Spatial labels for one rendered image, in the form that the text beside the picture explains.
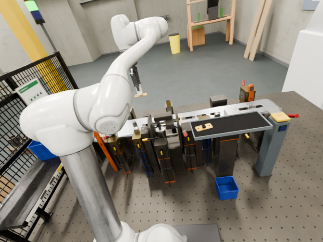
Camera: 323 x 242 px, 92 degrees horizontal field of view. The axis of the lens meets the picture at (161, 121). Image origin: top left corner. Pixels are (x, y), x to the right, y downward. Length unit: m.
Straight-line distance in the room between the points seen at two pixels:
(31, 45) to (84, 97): 1.30
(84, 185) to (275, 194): 1.04
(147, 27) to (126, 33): 0.12
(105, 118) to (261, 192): 1.02
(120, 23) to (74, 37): 9.48
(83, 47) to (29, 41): 8.61
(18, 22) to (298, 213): 2.19
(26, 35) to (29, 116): 1.23
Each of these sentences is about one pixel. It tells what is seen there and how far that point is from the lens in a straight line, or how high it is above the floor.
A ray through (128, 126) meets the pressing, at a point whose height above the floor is 1.00.
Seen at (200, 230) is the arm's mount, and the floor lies 0.76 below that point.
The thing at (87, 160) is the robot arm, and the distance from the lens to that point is 0.56.
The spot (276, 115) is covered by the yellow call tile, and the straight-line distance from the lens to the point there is 0.97.
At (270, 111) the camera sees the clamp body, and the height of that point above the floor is 1.06.
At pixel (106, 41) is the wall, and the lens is 11.21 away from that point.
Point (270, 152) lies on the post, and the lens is 1.09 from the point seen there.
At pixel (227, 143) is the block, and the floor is 1.06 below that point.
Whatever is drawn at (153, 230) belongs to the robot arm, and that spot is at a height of 1.03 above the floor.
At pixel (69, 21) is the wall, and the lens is 10.32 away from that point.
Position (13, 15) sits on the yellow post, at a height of 1.85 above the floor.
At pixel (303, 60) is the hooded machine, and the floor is 0.77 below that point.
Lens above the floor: 1.69
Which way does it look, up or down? 35 degrees down
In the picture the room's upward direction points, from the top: 13 degrees counter-clockwise
